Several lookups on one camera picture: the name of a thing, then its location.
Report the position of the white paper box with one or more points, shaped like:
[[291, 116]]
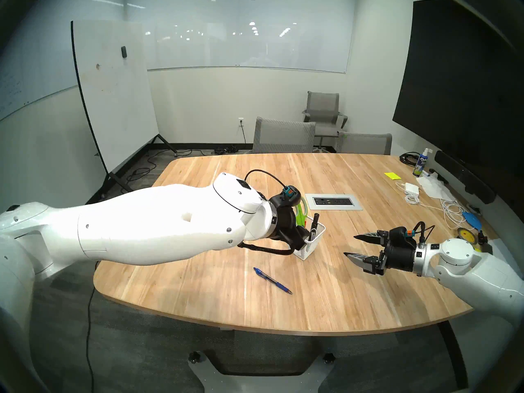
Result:
[[495, 245]]

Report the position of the black video sound bar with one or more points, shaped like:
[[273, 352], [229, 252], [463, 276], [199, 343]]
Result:
[[462, 173]]

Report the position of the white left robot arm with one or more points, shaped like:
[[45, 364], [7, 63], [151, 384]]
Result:
[[143, 224]]

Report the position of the yellow sticky note pad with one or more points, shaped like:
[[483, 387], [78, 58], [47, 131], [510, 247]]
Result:
[[392, 175]]

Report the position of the blue ballpoint pen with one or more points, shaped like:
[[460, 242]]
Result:
[[282, 288]]

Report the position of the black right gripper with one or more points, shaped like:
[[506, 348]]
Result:
[[403, 257]]

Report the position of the grey armrest swivel chair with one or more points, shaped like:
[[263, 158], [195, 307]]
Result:
[[323, 105]]

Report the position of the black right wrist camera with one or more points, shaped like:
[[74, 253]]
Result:
[[401, 236]]

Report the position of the yellow black tape roll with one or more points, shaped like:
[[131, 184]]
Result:
[[466, 233]]

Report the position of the white mesh pen holder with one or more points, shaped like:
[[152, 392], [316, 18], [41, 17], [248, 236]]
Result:
[[315, 245]]

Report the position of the wall mounted glass whiteboard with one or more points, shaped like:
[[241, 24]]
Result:
[[254, 44]]

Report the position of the rolling whiteboard on stand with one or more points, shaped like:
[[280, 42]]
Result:
[[114, 97]]

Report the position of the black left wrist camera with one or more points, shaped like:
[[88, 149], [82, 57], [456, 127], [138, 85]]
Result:
[[286, 197]]

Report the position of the small black bottle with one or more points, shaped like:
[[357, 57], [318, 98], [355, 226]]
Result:
[[482, 237]]

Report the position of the grey table power outlet panel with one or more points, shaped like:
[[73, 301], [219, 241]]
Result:
[[333, 201]]

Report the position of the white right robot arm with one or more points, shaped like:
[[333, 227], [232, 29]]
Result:
[[475, 269]]

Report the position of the grey mesh-back chair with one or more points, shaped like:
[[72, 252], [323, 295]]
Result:
[[364, 144], [282, 136]]

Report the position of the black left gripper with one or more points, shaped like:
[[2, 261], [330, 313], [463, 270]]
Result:
[[286, 224]]

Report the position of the whiteboard cleaner spray bottle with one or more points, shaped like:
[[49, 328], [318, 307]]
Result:
[[421, 165]]

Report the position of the black whiteboard eraser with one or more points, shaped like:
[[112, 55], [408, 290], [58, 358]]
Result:
[[123, 52]]

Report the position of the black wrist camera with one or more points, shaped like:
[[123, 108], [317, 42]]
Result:
[[286, 197], [401, 236]]

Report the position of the blue flat plastic object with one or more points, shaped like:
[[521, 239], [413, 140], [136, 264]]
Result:
[[474, 221]]

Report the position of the black permanent marker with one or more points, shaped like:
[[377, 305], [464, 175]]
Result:
[[314, 224]]

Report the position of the large black wall screen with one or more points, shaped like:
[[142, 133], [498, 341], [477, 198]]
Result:
[[458, 89]]

